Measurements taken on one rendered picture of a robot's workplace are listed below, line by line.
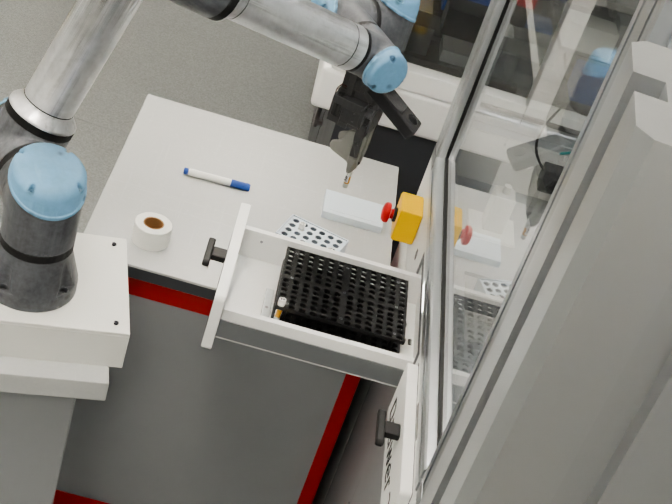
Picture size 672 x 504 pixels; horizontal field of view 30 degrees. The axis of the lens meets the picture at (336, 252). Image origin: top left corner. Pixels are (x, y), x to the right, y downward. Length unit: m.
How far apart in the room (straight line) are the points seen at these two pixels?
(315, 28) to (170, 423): 0.94
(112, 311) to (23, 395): 0.20
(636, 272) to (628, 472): 0.04
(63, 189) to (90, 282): 0.24
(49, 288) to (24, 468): 0.37
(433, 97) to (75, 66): 1.08
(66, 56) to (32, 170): 0.18
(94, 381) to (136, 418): 0.50
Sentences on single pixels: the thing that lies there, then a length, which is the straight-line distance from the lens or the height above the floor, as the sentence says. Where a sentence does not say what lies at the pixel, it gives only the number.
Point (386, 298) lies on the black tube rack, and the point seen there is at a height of 0.90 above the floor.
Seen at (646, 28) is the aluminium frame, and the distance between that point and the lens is 1.31.
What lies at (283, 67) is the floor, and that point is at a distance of 4.78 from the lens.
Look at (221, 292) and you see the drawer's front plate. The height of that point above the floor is 0.93.
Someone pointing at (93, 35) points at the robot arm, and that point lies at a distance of 1.95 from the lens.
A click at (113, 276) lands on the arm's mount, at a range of 2.12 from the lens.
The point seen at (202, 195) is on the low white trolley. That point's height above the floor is 0.76.
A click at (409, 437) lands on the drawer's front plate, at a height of 0.93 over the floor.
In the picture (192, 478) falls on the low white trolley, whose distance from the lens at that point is 2.62.
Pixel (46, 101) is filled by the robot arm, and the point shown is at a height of 1.12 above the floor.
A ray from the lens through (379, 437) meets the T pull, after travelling 1.86.
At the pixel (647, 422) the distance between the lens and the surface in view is 0.23.
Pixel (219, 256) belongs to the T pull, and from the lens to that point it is 2.10.
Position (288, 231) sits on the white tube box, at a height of 0.80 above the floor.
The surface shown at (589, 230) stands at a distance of 0.21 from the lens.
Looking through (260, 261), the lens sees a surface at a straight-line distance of 2.25.
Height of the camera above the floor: 2.13
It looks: 34 degrees down
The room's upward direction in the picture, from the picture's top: 19 degrees clockwise
